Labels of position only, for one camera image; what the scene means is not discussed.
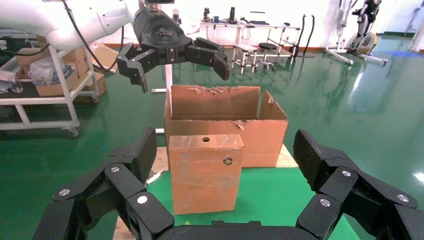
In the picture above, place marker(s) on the white rolling cart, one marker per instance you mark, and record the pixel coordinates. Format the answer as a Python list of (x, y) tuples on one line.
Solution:
[(68, 94)]

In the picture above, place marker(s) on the flat cardboard sheet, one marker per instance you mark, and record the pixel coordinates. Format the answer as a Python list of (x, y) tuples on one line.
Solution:
[(106, 56)]

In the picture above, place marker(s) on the black stand with curved poles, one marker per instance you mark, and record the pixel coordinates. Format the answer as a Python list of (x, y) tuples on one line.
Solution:
[(306, 54)]

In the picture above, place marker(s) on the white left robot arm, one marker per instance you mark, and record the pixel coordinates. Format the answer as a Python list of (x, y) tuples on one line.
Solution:
[(66, 28)]

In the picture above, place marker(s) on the white exercise machine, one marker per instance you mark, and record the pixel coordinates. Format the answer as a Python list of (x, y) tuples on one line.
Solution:
[(364, 41)]

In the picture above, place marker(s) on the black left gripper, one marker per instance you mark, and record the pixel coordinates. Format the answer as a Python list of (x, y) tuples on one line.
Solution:
[(159, 33)]

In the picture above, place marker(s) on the clear plastic bag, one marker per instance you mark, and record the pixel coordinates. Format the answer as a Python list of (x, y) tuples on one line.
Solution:
[(46, 71)]

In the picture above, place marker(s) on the white step stool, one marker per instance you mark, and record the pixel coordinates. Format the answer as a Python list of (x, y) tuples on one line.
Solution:
[(245, 48)]

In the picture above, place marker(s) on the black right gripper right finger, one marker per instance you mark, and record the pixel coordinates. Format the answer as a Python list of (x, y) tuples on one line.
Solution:
[(341, 185)]

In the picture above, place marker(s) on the black round stool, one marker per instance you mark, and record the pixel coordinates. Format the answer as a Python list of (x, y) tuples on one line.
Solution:
[(267, 46)]

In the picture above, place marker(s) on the large open cardboard carton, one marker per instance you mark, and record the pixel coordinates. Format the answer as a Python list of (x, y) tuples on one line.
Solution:
[(261, 142)]

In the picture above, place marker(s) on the brown cardboard storage box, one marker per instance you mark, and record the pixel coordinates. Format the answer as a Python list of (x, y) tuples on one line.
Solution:
[(99, 84), (26, 56), (56, 90)]

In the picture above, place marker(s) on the white pipe stand foot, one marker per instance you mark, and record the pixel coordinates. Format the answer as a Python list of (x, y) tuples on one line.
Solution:
[(169, 78)]

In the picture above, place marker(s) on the white frame table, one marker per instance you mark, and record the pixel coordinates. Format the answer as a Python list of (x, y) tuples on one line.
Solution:
[(251, 26)]

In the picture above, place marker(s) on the small cardboard box with hole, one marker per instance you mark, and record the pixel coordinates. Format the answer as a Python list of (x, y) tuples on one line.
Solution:
[(205, 179)]

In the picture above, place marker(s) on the black tabletop device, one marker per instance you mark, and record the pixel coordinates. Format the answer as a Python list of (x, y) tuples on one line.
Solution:
[(206, 14)]

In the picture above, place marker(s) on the clear plastic jar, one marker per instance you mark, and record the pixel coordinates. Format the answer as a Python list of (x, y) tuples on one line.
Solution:
[(16, 86)]

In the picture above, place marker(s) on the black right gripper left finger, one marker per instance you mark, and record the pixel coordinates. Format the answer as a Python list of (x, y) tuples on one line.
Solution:
[(126, 185)]

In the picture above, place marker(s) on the flat black laptop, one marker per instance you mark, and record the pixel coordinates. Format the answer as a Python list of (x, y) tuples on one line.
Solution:
[(259, 22)]

